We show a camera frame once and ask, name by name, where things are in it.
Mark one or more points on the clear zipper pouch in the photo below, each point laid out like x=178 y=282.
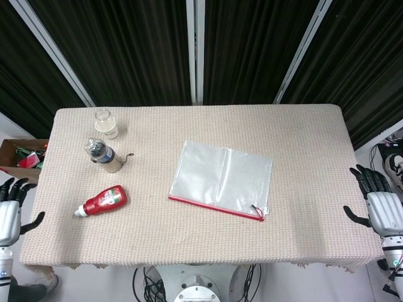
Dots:
x=220 y=176

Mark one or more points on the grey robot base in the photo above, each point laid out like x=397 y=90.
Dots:
x=196 y=283

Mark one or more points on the black white sneaker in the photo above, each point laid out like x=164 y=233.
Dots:
x=395 y=166

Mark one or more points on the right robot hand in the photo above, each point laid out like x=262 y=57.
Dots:
x=385 y=210

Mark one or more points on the red ketchup bottle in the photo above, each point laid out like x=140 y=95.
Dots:
x=107 y=201

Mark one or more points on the cardboard box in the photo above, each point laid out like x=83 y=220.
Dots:
x=22 y=171

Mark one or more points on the clear glass jar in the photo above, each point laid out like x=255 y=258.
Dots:
x=102 y=118

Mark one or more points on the beige waffle tablecloth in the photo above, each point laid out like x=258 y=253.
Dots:
x=204 y=245

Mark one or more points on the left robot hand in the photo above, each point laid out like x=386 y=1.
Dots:
x=7 y=220

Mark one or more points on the clear bottle blue label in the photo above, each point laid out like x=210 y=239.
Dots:
x=99 y=151

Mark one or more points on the white frame post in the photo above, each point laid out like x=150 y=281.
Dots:
x=53 y=53
x=195 y=50
x=302 y=53

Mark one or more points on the black curtain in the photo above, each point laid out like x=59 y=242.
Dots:
x=132 y=50

